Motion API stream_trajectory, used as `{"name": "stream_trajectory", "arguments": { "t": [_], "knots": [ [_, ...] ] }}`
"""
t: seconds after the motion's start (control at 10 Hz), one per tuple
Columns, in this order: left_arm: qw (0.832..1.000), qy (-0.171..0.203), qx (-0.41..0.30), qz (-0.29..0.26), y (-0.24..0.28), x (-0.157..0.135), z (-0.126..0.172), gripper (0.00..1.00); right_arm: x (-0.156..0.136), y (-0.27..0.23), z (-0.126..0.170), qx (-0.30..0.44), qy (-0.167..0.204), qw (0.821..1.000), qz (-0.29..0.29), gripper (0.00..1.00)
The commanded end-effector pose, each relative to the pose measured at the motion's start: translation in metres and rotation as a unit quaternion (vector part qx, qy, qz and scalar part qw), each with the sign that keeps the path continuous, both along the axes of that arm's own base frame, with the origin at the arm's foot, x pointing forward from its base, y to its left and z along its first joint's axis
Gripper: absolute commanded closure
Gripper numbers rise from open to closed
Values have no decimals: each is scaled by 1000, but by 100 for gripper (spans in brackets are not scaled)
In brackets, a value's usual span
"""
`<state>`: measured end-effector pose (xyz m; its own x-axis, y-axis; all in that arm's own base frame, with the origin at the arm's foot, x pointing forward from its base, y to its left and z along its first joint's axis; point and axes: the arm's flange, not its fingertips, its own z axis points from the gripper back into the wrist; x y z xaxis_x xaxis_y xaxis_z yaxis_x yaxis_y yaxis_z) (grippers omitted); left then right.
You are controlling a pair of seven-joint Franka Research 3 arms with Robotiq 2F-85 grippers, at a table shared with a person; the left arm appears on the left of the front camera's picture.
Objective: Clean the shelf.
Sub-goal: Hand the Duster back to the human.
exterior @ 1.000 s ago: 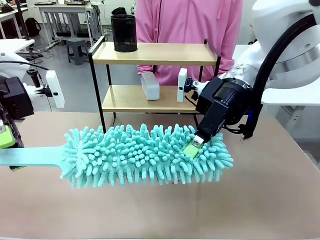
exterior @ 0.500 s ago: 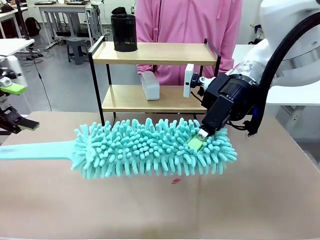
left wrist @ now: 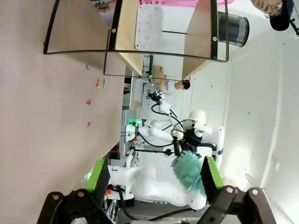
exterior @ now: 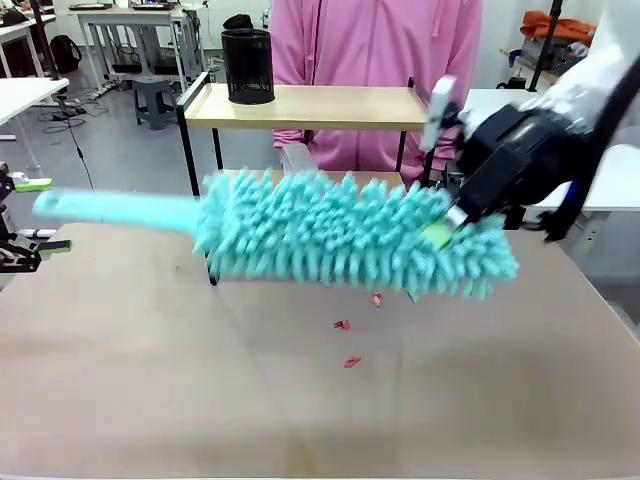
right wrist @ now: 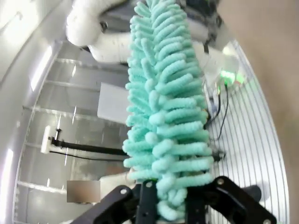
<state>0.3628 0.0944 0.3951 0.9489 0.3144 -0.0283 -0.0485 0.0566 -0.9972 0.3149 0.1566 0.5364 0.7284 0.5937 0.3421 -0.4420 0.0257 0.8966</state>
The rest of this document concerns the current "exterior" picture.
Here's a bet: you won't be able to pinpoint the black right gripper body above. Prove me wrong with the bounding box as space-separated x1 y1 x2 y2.
452 102 596 222

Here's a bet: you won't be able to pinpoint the teal chenille duster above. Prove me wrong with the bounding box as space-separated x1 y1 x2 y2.
32 168 520 304

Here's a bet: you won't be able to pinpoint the black mesh pen holder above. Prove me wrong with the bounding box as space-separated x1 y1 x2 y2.
220 28 275 106

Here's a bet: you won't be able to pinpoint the black metal wooden two-tier shelf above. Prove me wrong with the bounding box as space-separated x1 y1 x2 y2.
174 71 436 289

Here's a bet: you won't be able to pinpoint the person in pink hoodie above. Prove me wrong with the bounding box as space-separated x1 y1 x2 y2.
269 0 484 185

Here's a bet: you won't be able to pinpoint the large white side table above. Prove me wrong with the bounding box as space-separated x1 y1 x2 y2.
462 88 640 231

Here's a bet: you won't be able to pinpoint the grey storage crate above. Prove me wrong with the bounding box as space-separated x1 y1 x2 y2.
549 47 587 76

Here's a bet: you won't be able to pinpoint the orange cloth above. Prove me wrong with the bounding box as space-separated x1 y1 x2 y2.
519 10 597 46

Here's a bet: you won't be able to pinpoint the black backpack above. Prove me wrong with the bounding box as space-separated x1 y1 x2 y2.
49 34 83 74

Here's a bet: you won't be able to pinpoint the white digital alarm clock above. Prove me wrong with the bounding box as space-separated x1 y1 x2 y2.
281 145 315 174

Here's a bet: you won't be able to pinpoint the grey plastic stool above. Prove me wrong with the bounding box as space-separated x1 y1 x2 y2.
132 76 180 131

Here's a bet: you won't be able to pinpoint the white background desk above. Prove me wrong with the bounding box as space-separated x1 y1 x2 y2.
68 2 204 95

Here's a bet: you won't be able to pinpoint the black floor cable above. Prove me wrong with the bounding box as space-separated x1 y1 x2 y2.
43 89 104 194

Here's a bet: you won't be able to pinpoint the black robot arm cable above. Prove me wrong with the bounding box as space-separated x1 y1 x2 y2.
542 52 640 244

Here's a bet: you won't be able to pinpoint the black camera stand pole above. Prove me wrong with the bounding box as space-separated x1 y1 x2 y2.
30 0 64 82
528 0 565 94

